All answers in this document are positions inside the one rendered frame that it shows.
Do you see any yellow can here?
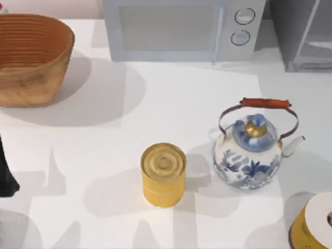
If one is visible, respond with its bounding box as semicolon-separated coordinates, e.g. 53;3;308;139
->
140;143;187;209

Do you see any blue and white teapot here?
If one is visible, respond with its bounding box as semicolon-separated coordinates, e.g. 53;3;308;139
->
209;98;306;190

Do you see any pale microwave oven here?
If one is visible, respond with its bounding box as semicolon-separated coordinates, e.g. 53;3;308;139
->
101;0;267;65

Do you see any round microwave knob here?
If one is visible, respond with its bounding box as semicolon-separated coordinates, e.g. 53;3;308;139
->
234;8;256;25
230;29;252;47

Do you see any yellow and white tape roll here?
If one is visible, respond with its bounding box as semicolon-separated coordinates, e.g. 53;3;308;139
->
288;192;332;249

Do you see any grey cabinet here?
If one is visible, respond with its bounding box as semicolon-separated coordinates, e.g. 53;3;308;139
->
269;0;332;72

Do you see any brown wooden basket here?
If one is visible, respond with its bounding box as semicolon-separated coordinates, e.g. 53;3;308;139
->
0;13;76;108

